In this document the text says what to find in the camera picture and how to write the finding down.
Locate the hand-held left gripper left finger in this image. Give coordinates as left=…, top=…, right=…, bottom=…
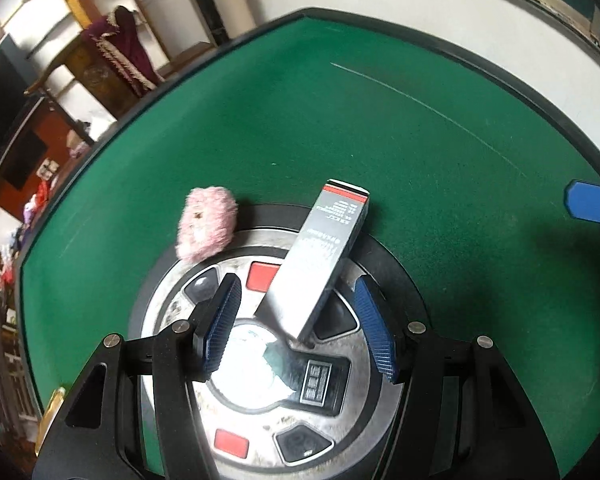
left=32, top=272, right=243, bottom=480

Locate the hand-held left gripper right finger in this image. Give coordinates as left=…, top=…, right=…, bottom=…
left=354, top=275, right=568, bottom=480

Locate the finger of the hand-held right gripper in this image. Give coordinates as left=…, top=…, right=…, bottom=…
left=564, top=179, right=600, bottom=226

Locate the grey box with red stripe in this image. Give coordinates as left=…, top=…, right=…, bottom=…
left=254, top=178, right=370, bottom=342

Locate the gold-rimmed green cardboard box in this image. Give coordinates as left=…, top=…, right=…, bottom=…
left=35, top=387, right=68, bottom=456

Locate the round table control panel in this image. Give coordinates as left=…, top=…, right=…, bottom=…
left=130, top=205, right=428, bottom=480

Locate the pink plush toy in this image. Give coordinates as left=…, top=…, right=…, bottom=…
left=175, top=186, right=239, bottom=262

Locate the pile of colourful toys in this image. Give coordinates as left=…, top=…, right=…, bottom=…
left=0, top=180, right=51, bottom=286

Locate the wooden stand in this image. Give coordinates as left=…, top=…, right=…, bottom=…
left=25, top=35, right=146, bottom=116

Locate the maroon fringed cloth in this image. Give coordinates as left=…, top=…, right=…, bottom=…
left=82, top=6, right=163, bottom=96

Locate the wall socket panel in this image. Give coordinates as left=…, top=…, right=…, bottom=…
left=37, top=157, right=61, bottom=181

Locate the black wall panel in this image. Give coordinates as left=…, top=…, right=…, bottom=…
left=2, top=127, right=48, bottom=191

